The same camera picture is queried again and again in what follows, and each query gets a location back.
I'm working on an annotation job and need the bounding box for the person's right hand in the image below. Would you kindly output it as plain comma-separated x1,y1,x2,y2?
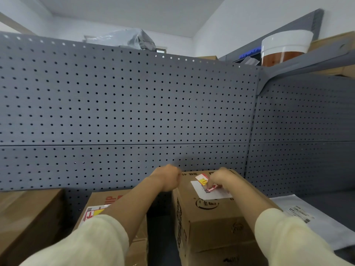
207,167,237,191

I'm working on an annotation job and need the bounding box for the person's left hand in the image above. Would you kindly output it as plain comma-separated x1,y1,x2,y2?
151,164,182,192

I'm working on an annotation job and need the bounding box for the red and white sticker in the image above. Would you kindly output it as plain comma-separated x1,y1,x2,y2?
195,173,220,192

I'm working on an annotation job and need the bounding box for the cardboard box with white label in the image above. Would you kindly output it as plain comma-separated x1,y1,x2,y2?
171,169,283,266

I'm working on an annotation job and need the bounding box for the person's left forearm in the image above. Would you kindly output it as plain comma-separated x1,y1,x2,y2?
19,176,167,266

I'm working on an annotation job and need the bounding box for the person's right forearm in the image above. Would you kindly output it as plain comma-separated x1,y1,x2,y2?
223,178,352,266

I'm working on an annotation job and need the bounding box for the white shipping label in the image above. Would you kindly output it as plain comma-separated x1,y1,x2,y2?
190,180,233,200

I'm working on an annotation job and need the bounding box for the cardboard box under labelled box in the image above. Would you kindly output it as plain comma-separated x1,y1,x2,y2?
179,240,269,266

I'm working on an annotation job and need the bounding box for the wide grey pegboard panel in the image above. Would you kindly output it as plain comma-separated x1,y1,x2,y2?
0,31,261,223

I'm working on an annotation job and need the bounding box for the cardboard box with red-yellow label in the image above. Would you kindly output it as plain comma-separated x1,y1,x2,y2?
73,189,149,266

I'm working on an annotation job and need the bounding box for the narrow grey pegboard panel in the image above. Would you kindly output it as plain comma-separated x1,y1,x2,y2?
245,72,355,197

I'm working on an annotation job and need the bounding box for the white plastic mailer bag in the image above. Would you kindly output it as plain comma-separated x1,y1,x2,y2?
270,194,355,251

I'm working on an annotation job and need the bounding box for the grey plastic bag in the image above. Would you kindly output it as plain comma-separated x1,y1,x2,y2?
84,28,157,51

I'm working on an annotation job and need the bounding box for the grey metal shelf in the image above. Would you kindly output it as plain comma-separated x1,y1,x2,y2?
256,49,355,96

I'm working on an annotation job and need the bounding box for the white jar with brown contents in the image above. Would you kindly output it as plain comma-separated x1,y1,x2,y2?
261,29,314,67

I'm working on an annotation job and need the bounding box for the plain brown cardboard box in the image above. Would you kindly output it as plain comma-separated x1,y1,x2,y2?
0,188,66,266

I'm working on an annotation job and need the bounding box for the grey upright shelf panel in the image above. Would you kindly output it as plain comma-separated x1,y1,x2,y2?
219,8,325,63

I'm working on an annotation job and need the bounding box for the cardboard box beside jar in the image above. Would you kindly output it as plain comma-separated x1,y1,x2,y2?
307,31,355,78

